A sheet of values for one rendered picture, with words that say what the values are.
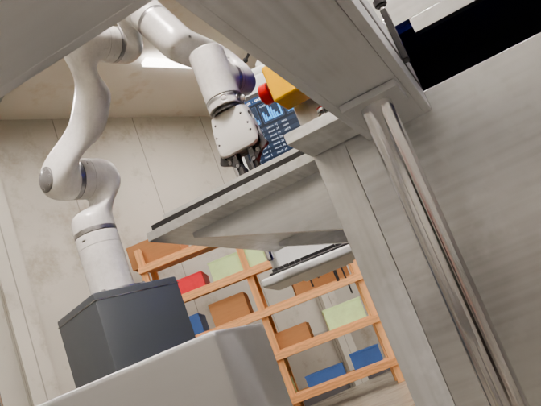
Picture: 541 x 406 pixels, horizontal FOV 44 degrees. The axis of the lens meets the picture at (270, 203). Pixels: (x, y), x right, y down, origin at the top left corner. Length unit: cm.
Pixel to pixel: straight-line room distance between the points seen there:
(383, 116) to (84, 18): 53
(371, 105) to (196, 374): 66
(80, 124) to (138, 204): 725
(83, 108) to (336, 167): 87
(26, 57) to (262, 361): 34
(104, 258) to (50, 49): 126
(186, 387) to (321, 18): 45
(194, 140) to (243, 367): 974
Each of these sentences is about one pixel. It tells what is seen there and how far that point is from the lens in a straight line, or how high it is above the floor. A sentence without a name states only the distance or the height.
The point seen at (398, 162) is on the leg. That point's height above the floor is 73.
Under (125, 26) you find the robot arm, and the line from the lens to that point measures 181.
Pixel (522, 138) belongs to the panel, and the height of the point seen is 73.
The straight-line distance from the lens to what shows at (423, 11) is 128.
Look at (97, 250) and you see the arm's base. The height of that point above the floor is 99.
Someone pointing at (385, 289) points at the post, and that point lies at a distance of 120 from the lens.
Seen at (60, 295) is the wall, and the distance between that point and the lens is 822.
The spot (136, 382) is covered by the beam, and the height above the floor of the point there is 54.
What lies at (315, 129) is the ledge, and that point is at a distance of 112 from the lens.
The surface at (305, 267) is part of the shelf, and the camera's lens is 207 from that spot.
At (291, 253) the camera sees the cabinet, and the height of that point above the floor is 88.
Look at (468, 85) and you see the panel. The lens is 122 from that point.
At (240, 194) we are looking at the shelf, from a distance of 132.
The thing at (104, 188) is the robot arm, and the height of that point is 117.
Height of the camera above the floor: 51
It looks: 14 degrees up
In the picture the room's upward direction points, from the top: 21 degrees counter-clockwise
